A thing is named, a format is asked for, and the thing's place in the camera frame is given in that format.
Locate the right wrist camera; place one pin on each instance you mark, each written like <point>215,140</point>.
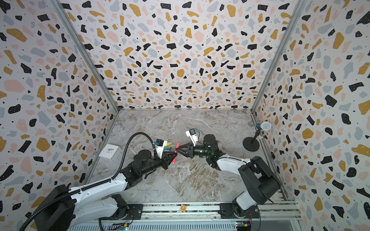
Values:
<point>193,135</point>

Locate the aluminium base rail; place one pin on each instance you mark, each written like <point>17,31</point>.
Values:
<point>200,216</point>

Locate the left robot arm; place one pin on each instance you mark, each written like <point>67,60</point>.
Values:
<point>64,208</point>

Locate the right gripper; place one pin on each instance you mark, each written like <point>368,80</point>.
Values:
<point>191,150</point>

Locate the orange tag on rail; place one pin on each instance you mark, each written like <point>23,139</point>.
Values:
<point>183,208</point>

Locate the blue microphone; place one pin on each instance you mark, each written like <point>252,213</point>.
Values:
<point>265,126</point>

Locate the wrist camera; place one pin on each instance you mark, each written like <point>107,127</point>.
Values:
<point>160,146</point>
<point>193,135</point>

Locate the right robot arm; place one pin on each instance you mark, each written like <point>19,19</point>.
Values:
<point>260,181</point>

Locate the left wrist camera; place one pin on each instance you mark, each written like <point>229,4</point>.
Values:
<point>160,146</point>

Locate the white small box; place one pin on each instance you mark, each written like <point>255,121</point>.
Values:
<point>110,152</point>

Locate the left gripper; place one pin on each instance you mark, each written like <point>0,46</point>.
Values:
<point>165,159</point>

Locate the black microphone stand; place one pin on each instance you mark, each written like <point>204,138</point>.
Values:
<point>251,143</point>

